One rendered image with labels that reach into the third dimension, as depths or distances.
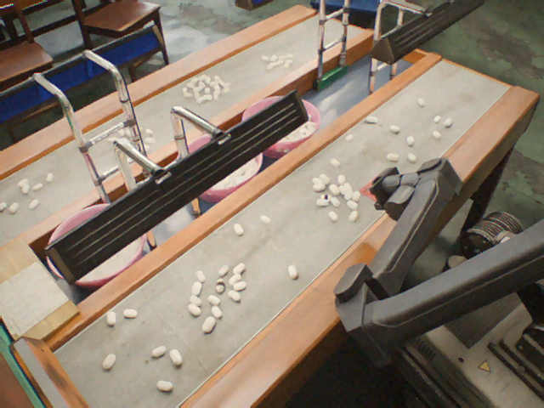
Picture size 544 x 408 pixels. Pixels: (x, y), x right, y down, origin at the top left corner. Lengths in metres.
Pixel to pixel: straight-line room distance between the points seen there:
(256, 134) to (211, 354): 0.49
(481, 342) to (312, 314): 0.59
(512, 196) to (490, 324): 1.25
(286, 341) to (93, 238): 0.46
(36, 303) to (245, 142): 0.63
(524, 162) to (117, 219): 2.42
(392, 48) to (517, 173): 1.61
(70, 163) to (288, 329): 0.93
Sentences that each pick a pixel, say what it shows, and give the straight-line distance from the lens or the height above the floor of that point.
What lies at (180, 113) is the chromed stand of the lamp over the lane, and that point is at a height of 1.12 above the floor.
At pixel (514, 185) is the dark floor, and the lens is 2.67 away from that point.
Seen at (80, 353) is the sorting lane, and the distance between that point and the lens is 1.11.
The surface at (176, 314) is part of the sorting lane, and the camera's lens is 1.08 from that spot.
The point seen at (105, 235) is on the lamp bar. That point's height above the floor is 1.08.
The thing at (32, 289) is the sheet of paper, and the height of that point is 0.78.
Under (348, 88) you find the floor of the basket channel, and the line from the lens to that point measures 1.87.
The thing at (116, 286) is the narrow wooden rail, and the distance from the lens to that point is 1.14.
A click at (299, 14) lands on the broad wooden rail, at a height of 0.76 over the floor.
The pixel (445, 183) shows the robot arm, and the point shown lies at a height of 1.05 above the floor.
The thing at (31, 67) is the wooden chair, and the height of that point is 0.46.
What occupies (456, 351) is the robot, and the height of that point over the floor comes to 0.47.
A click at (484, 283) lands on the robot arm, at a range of 0.59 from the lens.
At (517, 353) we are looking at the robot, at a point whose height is 0.52.
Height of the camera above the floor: 1.66
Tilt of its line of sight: 47 degrees down
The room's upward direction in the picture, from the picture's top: 3 degrees counter-clockwise
